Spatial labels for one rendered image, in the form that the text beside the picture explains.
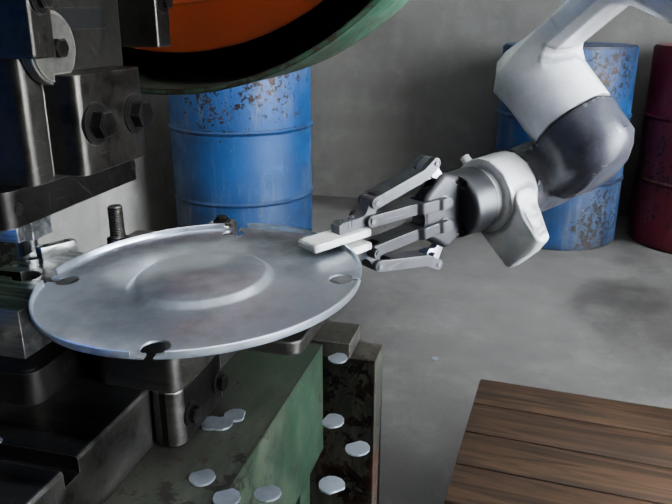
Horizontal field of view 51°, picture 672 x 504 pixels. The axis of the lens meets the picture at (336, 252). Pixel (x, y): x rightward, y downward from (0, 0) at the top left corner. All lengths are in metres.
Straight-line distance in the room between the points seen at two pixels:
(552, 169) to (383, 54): 3.12
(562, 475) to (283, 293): 0.69
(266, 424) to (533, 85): 0.46
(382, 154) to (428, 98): 0.40
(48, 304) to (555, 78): 0.56
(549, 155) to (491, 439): 0.57
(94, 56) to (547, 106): 0.47
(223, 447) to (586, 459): 0.70
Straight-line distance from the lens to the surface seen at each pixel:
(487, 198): 0.79
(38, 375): 0.65
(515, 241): 0.82
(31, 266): 0.77
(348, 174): 4.05
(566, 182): 0.83
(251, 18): 0.93
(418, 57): 3.89
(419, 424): 1.90
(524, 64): 0.83
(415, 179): 0.74
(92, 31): 0.67
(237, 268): 0.65
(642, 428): 1.34
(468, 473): 1.15
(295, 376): 0.78
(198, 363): 0.67
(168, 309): 0.59
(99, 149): 0.62
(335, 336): 0.87
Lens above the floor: 1.02
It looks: 19 degrees down
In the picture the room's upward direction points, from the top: straight up
